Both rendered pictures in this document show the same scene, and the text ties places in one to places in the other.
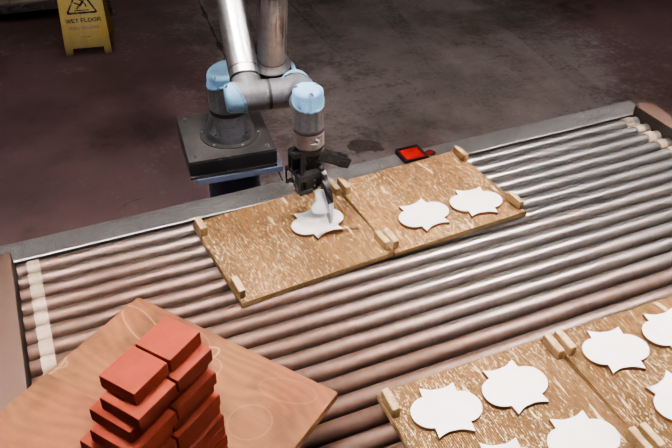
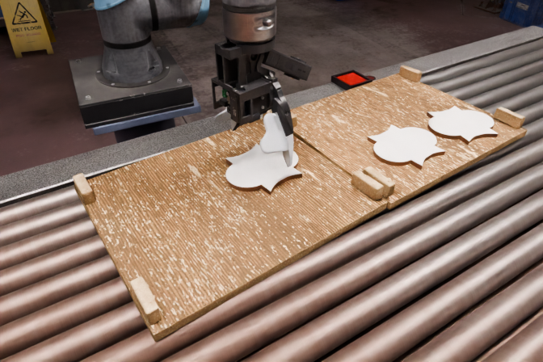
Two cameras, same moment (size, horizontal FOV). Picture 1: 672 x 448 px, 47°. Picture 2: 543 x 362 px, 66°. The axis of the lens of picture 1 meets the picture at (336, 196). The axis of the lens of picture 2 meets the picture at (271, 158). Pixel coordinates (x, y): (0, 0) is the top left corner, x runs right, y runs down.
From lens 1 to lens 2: 1.27 m
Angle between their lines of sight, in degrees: 7
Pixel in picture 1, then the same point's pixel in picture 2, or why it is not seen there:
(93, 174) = (31, 145)
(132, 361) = not seen: outside the picture
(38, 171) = not seen: outside the picture
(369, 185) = (317, 115)
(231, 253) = (133, 229)
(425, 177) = (381, 101)
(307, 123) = not seen: outside the picture
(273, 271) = (207, 256)
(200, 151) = (94, 92)
